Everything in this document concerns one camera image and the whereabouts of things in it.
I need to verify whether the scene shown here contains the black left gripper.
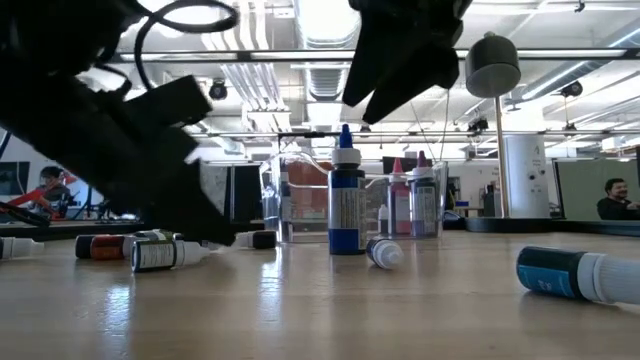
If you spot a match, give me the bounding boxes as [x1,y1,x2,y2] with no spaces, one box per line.
[0,74,216,241]

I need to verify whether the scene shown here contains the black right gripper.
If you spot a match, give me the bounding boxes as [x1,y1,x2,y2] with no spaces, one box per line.
[343,0,474,125]

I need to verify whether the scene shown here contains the small yellow-green dropper bottle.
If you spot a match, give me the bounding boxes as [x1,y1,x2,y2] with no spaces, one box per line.
[133,228,177,242]

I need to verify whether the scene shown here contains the small green-label dropper bottle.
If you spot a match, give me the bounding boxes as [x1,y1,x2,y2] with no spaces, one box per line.
[130,238,212,274]

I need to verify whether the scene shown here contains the small dark red dropper bottle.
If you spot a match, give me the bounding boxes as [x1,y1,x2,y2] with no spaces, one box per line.
[233,230,278,251]

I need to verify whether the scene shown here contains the small orange-label dropper bottle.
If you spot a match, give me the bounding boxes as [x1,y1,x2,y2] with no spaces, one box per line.
[74,233,137,262]

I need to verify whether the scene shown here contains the clear plastic bin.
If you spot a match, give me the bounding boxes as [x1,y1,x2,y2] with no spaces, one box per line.
[259,152,450,244]

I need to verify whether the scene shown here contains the large blue food coloring bottle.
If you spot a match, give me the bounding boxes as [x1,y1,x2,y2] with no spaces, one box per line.
[327,123,369,257]

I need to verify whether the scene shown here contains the large pink food coloring bottle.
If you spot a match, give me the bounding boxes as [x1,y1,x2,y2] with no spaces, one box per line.
[388,157,414,237]

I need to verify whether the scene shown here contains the large violet food coloring bottle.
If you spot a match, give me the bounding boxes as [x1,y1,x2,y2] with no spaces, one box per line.
[410,149,441,239]

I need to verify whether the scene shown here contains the small white-cap dropper bottle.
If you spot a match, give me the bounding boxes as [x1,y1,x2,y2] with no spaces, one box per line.
[0,236,46,261]
[366,236,405,271]
[377,203,391,236]

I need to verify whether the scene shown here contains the small teal-label dropper bottle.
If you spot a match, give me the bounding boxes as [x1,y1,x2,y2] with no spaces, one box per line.
[516,245,640,307]

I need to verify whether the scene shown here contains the grey patterned panel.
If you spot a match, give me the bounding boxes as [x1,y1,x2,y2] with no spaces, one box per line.
[199,164,232,216]

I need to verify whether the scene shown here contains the red articulated desk lamp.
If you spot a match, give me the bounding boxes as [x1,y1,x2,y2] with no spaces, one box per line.
[9,172,79,209]

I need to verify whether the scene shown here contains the black desk lamp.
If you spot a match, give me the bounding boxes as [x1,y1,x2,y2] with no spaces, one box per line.
[457,31,544,234]

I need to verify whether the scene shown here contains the orange background panel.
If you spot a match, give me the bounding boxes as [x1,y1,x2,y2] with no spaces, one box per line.
[284,161,331,221]

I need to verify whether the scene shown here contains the person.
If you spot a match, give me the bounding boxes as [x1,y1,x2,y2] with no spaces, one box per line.
[33,165,74,217]
[596,177,640,222]

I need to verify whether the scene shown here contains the white round column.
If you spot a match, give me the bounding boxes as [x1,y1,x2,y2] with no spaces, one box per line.
[504,134,551,219]

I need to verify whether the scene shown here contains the silver ceiling air duct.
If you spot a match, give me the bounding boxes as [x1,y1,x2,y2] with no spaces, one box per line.
[293,0,362,129]

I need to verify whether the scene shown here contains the thin hanging cable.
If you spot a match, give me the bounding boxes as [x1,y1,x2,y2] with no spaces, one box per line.
[438,88,452,169]

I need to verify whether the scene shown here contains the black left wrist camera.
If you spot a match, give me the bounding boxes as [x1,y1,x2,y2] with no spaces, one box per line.
[122,74,214,132]

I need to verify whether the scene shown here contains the black background stand frame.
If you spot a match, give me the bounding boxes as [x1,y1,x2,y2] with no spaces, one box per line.
[276,131,353,166]

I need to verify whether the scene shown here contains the dark wall screen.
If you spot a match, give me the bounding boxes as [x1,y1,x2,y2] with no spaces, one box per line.
[0,161,31,197]

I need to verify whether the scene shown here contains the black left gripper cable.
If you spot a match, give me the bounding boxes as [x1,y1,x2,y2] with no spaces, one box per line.
[133,0,240,94]

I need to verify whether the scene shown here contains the green partition wall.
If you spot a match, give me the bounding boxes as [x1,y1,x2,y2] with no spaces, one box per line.
[553,158,640,222]

